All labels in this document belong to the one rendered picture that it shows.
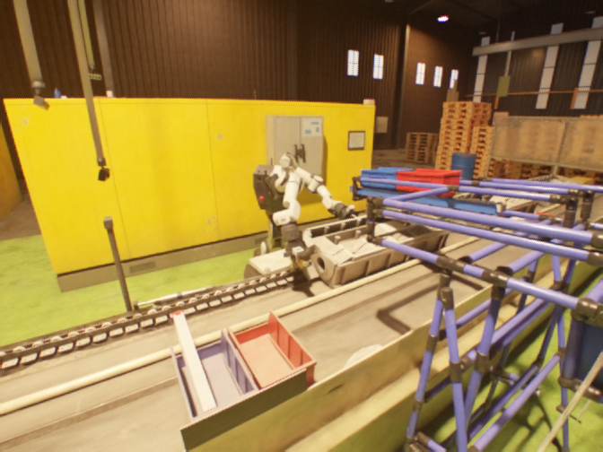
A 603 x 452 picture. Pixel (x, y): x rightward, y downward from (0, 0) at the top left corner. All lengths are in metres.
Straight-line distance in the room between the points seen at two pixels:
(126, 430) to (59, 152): 2.70
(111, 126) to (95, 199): 0.73
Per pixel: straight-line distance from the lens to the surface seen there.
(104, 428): 1.20
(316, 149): 3.85
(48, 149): 3.42
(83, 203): 3.46
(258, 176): 2.05
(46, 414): 1.33
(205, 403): 0.96
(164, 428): 1.12
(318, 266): 1.65
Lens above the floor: 1.61
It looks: 20 degrees down
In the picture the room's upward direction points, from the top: straight up
